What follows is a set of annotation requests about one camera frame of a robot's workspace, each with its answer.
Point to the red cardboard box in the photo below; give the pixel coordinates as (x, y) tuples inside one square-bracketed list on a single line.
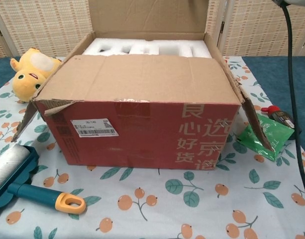
[(142, 82)]

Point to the white foam insert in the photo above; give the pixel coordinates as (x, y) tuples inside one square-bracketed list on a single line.
[(142, 49)]

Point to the floral patterned tablecloth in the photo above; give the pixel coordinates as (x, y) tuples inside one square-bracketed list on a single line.
[(167, 204)]

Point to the green foil packet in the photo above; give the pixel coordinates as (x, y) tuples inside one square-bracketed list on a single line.
[(266, 135)]

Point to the woven folding screen panel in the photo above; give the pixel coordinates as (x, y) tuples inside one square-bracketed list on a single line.
[(214, 20), (42, 25), (261, 25)]

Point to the yellow plush toy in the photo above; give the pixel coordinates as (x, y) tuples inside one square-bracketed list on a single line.
[(32, 72)]

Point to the small black bottle red cap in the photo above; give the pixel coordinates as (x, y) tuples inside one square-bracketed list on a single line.
[(282, 117)]

